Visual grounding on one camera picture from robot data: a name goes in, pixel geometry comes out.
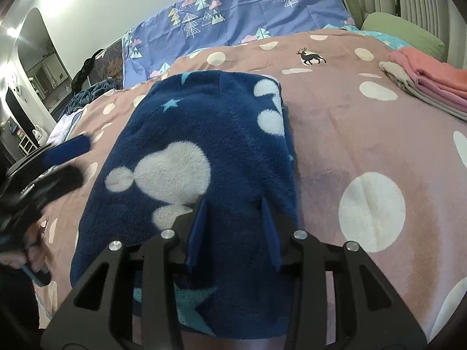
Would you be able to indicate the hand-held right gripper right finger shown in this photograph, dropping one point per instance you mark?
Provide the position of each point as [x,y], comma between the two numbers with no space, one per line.
[271,233]

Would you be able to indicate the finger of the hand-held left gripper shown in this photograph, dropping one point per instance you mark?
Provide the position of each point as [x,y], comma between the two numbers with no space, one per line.
[67,151]
[54,184]

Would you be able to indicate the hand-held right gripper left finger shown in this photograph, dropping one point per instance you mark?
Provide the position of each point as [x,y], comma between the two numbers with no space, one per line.
[197,233]

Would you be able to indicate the navy fleece garment white prints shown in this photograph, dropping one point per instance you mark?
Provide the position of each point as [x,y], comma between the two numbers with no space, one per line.
[204,142]

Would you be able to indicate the person's left hand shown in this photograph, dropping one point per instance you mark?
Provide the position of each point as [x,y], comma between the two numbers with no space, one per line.
[36,251]

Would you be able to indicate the lavender cloth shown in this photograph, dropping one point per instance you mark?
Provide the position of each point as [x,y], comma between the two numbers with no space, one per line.
[65,125]

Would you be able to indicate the white figurine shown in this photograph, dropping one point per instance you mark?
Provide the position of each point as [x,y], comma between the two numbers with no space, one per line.
[39,136]

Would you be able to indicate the dark teal cloth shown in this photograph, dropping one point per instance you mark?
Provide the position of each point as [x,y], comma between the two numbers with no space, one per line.
[89,93]

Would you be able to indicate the brown printed pillow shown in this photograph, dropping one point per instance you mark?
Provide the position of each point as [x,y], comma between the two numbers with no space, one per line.
[113,63]

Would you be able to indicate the pink polka-dot blanket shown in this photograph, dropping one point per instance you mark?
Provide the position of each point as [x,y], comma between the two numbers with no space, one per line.
[365,146]

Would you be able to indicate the stack of folded pink towels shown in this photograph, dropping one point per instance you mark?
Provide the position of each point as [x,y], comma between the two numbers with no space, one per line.
[401,76]

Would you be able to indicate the purple patterned pillow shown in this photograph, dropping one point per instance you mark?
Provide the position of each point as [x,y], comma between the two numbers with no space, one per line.
[226,18]

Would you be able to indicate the light teal bedsheet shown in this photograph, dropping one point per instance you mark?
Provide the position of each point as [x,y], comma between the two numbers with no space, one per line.
[368,32]

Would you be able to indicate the pink folded garment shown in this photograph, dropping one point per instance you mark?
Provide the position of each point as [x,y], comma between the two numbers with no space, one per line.
[445,93]

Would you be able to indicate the coral folded garment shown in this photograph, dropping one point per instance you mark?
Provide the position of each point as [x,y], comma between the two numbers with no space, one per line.
[430,65]

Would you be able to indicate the green pillow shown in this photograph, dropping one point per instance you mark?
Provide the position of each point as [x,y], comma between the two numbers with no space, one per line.
[352,5]
[405,34]

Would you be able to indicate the arched wall mirror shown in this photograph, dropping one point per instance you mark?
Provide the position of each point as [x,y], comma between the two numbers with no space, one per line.
[40,62]

